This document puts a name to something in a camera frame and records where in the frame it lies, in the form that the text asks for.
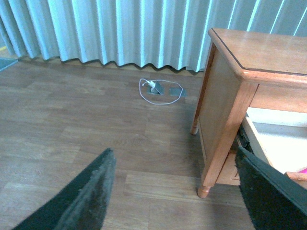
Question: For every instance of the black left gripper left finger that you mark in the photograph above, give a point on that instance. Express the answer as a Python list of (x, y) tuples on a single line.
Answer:
[(82, 204)]

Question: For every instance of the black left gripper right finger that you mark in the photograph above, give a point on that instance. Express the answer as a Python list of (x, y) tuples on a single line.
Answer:
[(273, 200)]

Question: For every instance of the pink marker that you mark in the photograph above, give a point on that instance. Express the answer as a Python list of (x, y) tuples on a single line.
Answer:
[(303, 171)]

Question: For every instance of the wooden drawer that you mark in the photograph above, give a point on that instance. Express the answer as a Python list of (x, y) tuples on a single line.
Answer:
[(279, 138)]

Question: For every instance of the wooden nightstand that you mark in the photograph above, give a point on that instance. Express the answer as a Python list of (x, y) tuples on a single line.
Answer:
[(243, 70)]

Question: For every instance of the grey floor socket box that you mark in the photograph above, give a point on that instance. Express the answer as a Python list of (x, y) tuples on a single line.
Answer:
[(159, 90)]

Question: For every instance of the white floor plug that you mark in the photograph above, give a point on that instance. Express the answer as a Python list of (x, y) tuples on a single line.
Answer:
[(150, 83)]

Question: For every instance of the grey floor cover plate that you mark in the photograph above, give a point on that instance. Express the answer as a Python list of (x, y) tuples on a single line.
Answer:
[(177, 92)]

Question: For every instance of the light blue curtain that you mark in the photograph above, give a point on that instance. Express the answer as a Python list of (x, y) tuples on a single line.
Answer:
[(157, 32)]

